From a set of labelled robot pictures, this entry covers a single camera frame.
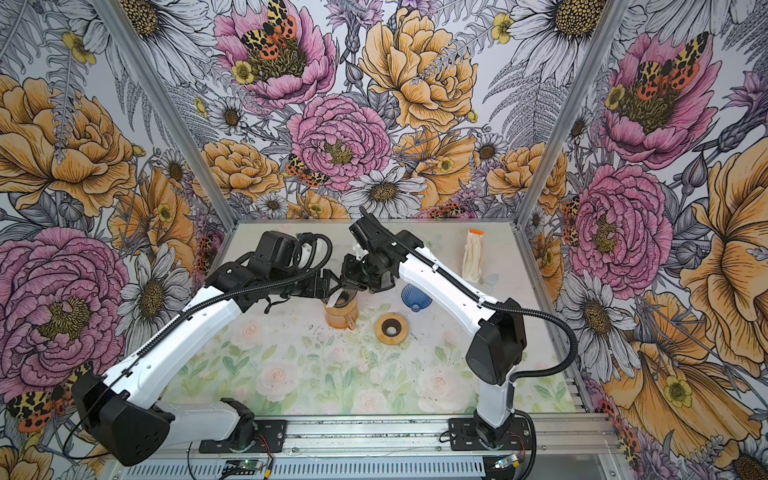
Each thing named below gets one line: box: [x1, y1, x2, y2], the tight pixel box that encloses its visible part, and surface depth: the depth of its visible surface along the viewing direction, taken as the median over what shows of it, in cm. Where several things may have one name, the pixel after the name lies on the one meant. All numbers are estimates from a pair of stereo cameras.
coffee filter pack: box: [462, 228, 485, 283], surface depth 104 cm
